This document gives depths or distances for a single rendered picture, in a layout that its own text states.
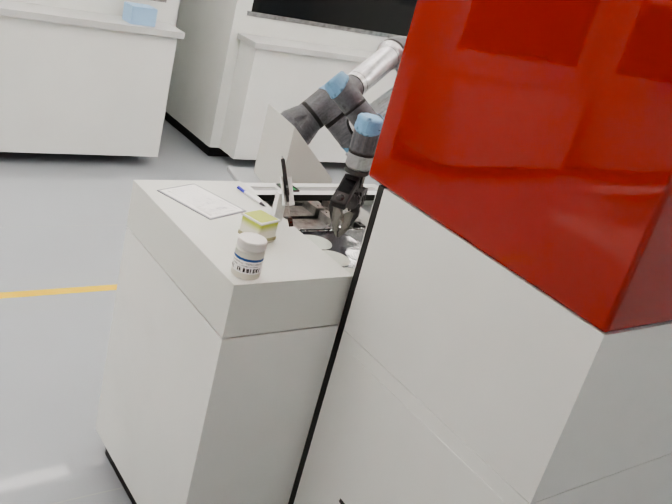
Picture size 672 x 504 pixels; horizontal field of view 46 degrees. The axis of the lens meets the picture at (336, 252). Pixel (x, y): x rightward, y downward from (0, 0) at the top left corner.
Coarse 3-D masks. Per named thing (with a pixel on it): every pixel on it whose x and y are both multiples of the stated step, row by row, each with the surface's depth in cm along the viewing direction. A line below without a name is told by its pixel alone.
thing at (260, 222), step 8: (248, 216) 204; (256, 216) 204; (264, 216) 206; (272, 216) 207; (248, 224) 204; (256, 224) 202; (264, 224) 202; (272, 224) 205; (240, 232) 206; (256, 232) 203; (264, 232) 204; (272, 232) 207; (272, 240) 208
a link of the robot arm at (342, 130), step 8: (392, 88) 265; (384, 96) 267; (376, 104) 271; (384, 104) 267; (376, 112) 271; (384, 112) 269; (344, 120) 283; (328, 128) 287; (336, 128) 285; (344, 128) 283; (352, 128) 280; (336, 136) 287; (344, 136) 284; (344, 144) 287
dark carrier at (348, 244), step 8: (304, 232) 238; (312, 232) 240; (320, 232) 241; (328, 232) 243; (352, 232) 248; (360, 232) 250; (328, 240) 237; (336, 240) 239; (344, 240) 241; (352, 240) 242; (360, 240) 244; (336, 248) 233; (344, 248) 235; (352, 248) 236; (352, 256) 231; (352, 264) 225
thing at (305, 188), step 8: (248, 184) 247; (256, 184) 248; (264, 184) 250; (272, 184) 252; (296, 184) 258; (304, 184) 260; (312, 184) 262; (320, 184) 264; (328, 184) 266; (336, 184) 268; (368, 184) 277; (256, 192) 242; (264, 192) 244; (272, 192) 245; (296, 192) 251; (304, 192) 253; (312, 192) 255; (320, 192) 257; (328, 192) 258; (368, 192) 269
